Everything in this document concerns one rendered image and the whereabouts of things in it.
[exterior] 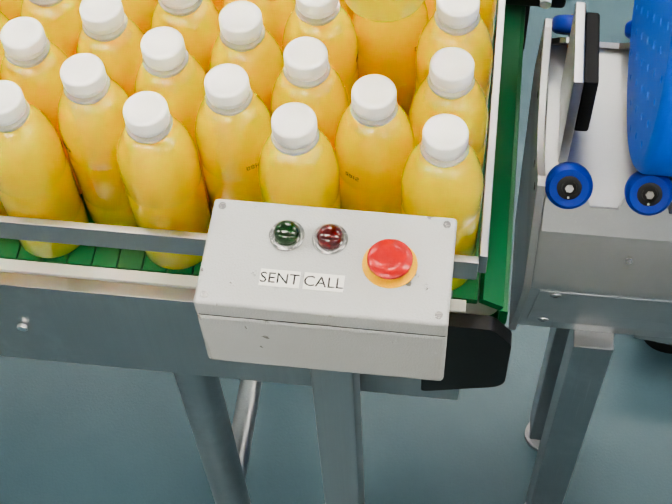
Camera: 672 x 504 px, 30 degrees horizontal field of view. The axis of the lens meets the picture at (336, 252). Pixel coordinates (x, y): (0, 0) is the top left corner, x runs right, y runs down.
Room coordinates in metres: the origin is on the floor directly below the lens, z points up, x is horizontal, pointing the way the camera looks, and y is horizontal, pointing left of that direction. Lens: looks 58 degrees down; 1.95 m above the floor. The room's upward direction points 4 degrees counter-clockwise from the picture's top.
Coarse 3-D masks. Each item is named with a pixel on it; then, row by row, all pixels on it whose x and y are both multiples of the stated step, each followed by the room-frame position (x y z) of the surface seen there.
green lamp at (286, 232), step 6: (282, 222) 0.55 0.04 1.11; (288, 222) 0.55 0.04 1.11; (294, 222) 0.55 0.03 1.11; (276, 228) 0.55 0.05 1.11; (282, 228) 0.55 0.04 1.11; (288, 228) 0.55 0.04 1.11; (294, 228) 0.55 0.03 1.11; (276, 234) 0.54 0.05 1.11; (282, 234) 0.54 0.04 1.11; (288, 234) 0.54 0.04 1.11; (294, 234) 0.54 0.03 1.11; (276, 240) 0.54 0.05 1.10; (282, 240) 0.54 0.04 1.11; (288, 240) 0.54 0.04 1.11; (294, 240) 0.54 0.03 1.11
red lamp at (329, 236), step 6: (324, 228) 0.55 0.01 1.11; (330, 228) 0.55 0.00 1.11; (336, 228) 0.55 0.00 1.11; (318, 234) 0.54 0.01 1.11; (324, 234) 0.54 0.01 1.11; (330, 234) 0.54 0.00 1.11; (336, 234) 0.54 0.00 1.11; (342, 234) 0.54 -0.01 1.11; (318, 240) 0.54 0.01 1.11; (324, 240) 0.54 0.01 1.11; (330, 240) 0.53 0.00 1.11; (336, 240) 0.53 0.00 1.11; (342, 240) 0.54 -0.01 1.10; (324, 246) 0.53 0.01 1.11; (330, 246) 0.53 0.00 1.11; (336, 246) 0.53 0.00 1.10
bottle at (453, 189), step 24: (408, 168) 0.63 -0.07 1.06; (432, 168) 0.62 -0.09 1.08; (456, 168) 0.62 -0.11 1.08; (480, 168) 0.63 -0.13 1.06; (408, 192) 0.62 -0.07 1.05; (432, 192) 0.61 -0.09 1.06; (456, 192) 0.60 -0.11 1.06; (480, 192) 0.62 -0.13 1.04; (432, 216) 0.60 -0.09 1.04; (456, 216) 0.60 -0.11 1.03; (456, 240) 0.60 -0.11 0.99; (456, 288) 0.60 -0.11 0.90
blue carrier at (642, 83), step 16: (640, 0) 0.83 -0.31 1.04; (656, 0) 0.76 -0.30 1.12; (640, 16) 0.81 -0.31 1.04; (656, 16) 0.74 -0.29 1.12; (640, 32) 0.79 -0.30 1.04; (656, 32) 0.72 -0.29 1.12; (640, 48) 0.77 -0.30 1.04; (656, 48) 0.71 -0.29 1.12; (640, 64) 0.75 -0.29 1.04; (656, 64) 0.69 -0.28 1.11; (640, 80) 0.74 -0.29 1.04; (656, 80) 0.67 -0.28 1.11; (640, 96) 0.72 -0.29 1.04; (656, 96) 0.66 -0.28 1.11; (640, 112) 0.70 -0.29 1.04; (656, 112) 0.64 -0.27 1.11; (640, 128) 0.68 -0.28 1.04; (656, 128) 0.63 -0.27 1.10; (640, 144) 0.66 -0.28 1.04; (656, 144) 0.63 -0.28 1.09; (640, 160) 0.65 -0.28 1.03; (656, 160) 0.63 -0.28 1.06
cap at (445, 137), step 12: (432, 120) 0.65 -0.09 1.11; (444, 120) 0.65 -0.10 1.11; (456, 120) 0.64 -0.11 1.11; (432, 132) 0.63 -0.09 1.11; (444, 132) 0.63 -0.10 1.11; (456, 132) 0.63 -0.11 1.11; (468, 132) 0.63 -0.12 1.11; (432, 144) 0.62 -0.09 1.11; (444, 144) 0.62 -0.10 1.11; (456, 144) 0.62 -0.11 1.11; (432, 156) 0.62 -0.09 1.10; (444, 156) 0.62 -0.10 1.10; (456, 156) 0.62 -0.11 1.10
